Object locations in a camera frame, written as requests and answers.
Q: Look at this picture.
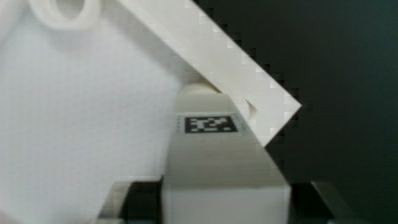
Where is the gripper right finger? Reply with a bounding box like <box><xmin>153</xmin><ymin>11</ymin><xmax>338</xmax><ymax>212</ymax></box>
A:
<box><xmin>288</xmin><ymin>181</ymin><xmax>363</xmax><ymax>224</ymax></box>

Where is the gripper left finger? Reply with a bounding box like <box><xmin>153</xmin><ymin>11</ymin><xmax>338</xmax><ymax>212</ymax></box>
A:
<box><xmin>95</xmin><ymin>177</ymin><xmax>164</xmax><ymax>224</ymax></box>

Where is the white leg with tag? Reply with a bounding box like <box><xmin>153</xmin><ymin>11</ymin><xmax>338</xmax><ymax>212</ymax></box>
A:
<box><xmin>162</xmin><ymin>83</ymin><xmax>292</xmax><ymax>224</ymax></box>

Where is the white desk top tray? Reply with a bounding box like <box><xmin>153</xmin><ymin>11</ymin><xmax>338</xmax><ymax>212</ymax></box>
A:
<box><xmin>0</xmin><ymin>0</ymin><xmax>301</xmax><ymax>224</ymax></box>

